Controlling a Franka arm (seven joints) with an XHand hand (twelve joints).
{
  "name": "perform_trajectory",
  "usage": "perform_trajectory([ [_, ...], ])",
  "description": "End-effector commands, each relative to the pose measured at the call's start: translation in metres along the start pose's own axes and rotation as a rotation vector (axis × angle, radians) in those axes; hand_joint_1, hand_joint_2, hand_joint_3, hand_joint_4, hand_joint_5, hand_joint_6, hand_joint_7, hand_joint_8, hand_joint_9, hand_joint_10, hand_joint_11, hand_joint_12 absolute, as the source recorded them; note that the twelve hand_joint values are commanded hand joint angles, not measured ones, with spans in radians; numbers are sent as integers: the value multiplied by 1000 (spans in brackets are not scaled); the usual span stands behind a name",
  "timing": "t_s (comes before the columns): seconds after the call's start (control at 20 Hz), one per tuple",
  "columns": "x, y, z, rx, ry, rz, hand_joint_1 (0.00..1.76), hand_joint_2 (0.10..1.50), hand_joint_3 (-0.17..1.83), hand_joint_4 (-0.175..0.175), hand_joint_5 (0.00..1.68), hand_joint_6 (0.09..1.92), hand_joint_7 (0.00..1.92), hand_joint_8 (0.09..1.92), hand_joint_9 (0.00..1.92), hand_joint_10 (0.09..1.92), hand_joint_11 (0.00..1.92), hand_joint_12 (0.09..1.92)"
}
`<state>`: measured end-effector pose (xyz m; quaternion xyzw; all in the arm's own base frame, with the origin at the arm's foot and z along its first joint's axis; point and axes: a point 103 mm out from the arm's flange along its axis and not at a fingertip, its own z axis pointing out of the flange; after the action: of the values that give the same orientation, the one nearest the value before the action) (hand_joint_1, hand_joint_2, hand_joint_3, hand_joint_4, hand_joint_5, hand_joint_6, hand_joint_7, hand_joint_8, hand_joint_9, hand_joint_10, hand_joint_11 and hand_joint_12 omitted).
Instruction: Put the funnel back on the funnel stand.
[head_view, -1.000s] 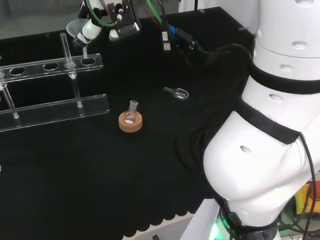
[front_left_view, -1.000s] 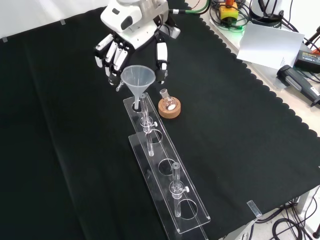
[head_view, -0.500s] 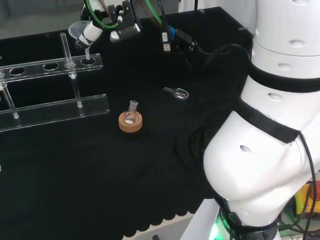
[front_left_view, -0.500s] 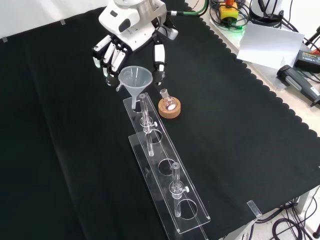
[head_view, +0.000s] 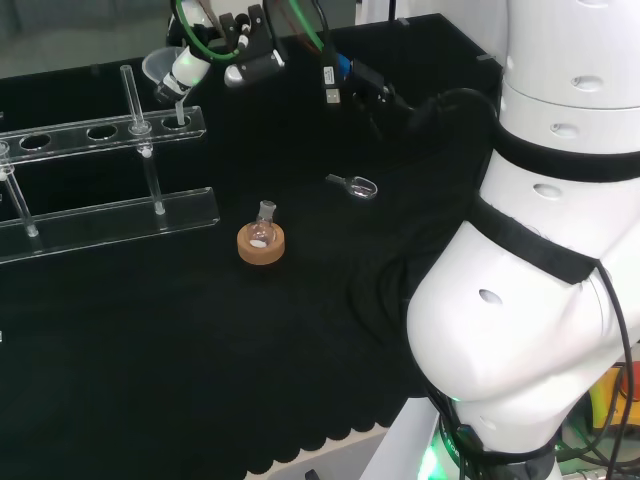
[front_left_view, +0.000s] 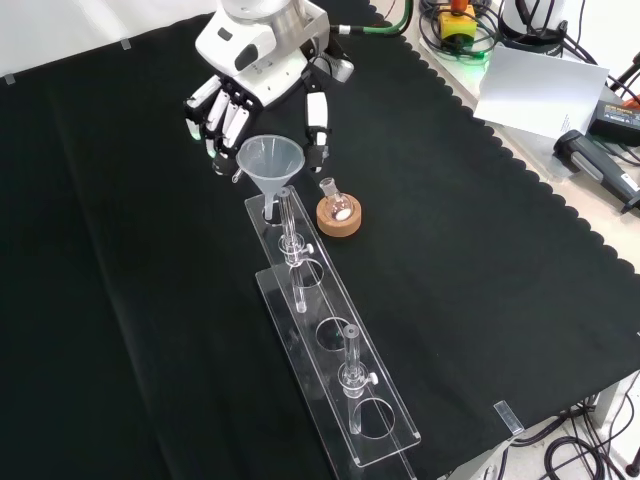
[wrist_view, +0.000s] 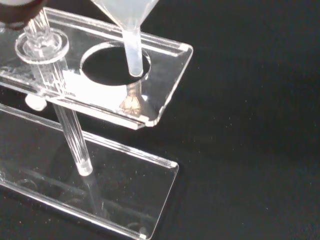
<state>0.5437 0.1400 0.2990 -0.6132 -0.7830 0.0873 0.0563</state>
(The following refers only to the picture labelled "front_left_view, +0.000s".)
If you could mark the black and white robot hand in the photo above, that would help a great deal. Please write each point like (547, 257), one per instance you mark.
(265, 65)

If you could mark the translucent plastic funnel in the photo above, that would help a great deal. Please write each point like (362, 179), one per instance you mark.
(272, 165)

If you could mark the clear acrylic funnel stand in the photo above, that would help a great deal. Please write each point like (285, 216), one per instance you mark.
(340, 350)

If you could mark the clear tape strip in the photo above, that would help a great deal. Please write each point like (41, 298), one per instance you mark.
(509, 417)
(126, 44)
(9, 80)

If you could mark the round-bottom glass flask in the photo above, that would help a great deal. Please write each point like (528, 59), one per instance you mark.
(336, 205)

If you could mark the yellow stop button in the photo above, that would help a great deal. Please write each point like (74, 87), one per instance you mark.
(456, 22)

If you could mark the black cloth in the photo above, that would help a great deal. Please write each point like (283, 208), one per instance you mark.
(125, 275)

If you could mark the pale board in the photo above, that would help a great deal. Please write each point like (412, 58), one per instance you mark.
(540, 90)

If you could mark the black handheld device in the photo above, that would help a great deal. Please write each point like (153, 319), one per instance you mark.
(595, 162)

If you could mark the black power adapter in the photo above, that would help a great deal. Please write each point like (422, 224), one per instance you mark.
(617, 120)

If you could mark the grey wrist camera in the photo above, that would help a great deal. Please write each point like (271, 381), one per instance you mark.
(342, 69)

